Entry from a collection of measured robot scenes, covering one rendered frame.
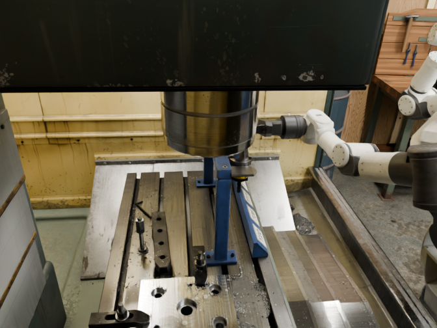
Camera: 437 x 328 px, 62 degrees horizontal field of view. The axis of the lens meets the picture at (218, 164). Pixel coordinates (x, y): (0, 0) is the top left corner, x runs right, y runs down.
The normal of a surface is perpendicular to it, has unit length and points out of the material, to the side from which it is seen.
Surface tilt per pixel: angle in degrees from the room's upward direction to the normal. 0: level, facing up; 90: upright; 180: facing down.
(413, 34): 90
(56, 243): 0
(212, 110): 90
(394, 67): 90
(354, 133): 90
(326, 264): 8
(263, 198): 24
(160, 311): 0
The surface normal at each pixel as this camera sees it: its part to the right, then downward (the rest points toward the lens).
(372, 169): -0.94, 0.00
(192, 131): -0.33, 0.44
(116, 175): 0.07, -0.60
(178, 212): 0.03, -0.88
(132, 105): 0.11, 0.48
